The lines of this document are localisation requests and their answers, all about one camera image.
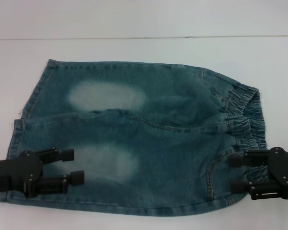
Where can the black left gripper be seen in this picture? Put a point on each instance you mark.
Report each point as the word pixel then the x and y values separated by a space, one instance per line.
pixel 14 172

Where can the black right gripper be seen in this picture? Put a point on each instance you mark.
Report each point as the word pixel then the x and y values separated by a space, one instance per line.
pixel 285 170

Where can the blue denim shorts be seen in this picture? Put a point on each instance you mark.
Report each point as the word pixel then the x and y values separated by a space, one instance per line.
pixel 158 107

